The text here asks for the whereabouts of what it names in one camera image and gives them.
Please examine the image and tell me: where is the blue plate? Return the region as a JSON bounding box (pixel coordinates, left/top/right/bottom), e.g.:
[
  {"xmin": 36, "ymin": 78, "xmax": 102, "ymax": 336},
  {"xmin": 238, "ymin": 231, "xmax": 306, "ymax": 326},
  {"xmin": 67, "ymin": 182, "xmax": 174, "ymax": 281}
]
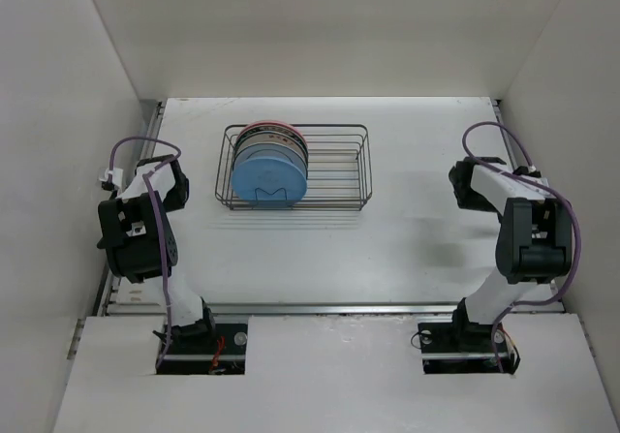
[{"xmin": 231, "ymin": 156, "xmax": 308, "ymax": 204}]

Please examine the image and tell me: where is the white flower pattern plate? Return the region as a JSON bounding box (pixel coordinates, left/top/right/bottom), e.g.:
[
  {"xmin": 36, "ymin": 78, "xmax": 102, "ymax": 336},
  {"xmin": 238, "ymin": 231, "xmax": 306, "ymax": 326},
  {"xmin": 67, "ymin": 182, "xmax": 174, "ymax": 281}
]
[{"xmin": 233, "ymin": 141, "xmax": 307, "ymax": 173}]

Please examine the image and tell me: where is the orange sunburst plate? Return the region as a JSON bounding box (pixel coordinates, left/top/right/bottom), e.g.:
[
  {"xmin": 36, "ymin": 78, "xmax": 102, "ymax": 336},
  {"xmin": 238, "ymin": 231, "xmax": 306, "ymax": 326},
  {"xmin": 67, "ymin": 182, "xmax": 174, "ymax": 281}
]
[{"xmin": 244, "ymin": 133, "xmax": 309, "ymax": 162}]

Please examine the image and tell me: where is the green rimmed white plate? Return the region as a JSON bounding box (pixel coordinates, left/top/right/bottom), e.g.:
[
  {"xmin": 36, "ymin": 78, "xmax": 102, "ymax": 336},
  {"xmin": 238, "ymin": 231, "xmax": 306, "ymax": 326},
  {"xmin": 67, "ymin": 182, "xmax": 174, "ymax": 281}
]
[{"xmin": 234, "ymin": 127, "xmax": 307, "ymax": 151}]

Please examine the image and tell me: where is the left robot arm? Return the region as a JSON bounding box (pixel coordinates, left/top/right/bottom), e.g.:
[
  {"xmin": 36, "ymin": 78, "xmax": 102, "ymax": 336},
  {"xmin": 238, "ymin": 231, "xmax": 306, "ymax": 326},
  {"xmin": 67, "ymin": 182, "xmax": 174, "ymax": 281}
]
[{"xmin": 97, "ymin": 155, "xmax": 217, "ymax": 353}]

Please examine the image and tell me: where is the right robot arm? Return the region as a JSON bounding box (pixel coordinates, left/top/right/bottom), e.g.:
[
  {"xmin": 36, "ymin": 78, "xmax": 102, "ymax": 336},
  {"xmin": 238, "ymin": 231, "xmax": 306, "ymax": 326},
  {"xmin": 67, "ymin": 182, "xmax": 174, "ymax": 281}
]
[{"xmin": 449, "ymin": 157, "xmax": 573, "ymax": 352}]

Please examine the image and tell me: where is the wire dish rack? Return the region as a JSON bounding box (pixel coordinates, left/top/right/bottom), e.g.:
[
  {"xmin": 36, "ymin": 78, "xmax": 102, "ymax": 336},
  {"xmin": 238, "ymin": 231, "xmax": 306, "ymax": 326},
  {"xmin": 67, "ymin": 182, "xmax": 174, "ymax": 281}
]
[{"xmin": 214, "ymin": 123, "xmax": 373, "ymax": 211}]

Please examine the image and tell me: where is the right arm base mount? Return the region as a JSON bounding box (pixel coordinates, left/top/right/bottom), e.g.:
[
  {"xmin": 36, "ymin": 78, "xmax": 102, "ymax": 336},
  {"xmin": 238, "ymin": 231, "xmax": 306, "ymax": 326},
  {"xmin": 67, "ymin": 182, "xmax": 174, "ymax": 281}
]
[{"xmin": 411, "ymin": 322, "xmax": 521, "ymax": 375}]

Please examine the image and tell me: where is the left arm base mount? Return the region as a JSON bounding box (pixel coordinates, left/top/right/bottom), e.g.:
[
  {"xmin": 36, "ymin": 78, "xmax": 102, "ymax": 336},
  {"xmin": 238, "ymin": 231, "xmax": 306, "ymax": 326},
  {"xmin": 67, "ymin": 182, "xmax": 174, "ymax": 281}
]
[{"xmin": 154, "ymin": 323, "xmax": 248, "ymax": 375}]

